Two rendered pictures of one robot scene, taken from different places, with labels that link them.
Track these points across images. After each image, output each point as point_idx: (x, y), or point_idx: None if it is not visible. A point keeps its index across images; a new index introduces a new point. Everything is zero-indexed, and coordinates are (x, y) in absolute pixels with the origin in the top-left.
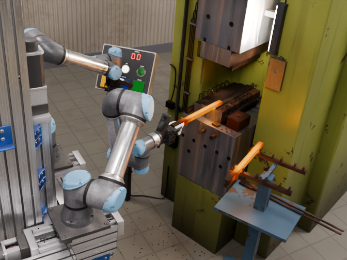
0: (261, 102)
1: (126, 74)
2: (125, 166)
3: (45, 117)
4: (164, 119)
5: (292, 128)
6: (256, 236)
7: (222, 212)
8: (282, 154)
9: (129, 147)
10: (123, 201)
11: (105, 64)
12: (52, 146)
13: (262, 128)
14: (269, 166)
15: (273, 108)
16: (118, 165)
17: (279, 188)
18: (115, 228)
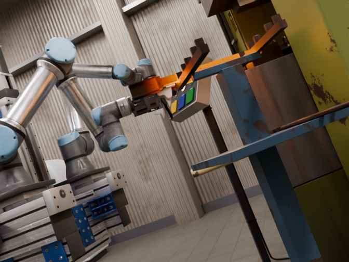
0: (276, 12)
1: (184, 91)
2: (18, 107)
3: (0, 99)
4: (134, 80)
5: (308, 3)
6: (276, 205)
7: (195, 167)
8: (329, 60)
9: (27, 89)
10: (12, 146)
11: (108, 66)
12: (74, 157)
13: (296, 46)
14: (335, 101)
15: (284, 1)
16: (11, 107)
17: (193, 55)
18: (42, 201)
